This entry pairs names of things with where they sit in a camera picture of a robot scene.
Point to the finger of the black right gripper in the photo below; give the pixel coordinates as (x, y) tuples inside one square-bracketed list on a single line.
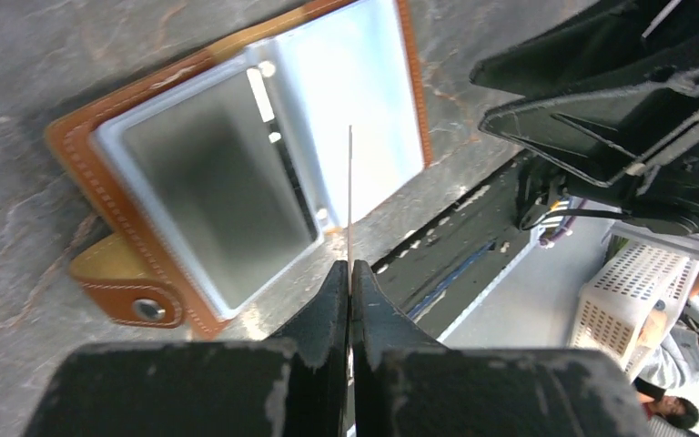
[(604, 37), (609, 126)]

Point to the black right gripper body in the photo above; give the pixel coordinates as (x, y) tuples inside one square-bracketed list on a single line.
[(665, 199)]

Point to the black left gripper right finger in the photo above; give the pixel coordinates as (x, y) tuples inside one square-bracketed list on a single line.
[(406, 383)]

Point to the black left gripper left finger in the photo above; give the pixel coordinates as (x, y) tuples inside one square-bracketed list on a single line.
[(198, 388)]

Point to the grey card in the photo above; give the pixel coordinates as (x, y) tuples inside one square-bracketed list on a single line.
[(208, 166)]

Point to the brown leather card holder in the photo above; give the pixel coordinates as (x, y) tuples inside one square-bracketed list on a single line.
[(344, 84)]

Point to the white perforated basket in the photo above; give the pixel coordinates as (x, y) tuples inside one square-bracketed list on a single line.
[(631, 304)]

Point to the seated person in background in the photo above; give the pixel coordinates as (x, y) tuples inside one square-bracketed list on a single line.
[(673, 365)]

